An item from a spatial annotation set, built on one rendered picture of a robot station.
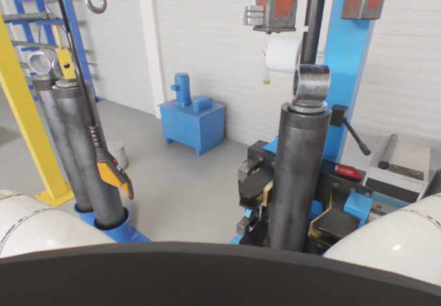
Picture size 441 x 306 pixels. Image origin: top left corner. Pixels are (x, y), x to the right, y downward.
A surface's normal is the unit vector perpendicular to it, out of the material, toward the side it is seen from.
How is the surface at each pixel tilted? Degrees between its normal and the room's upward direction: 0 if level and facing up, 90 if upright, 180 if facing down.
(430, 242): 25
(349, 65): 90
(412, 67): 90
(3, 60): 90
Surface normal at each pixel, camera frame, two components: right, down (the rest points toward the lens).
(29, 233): -0.07, -0.66
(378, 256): -0.62, -0.45
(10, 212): -0.06, -0.82
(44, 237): 0.15, -0.67
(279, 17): 0.33, 0.46
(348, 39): -0.61, 0.40
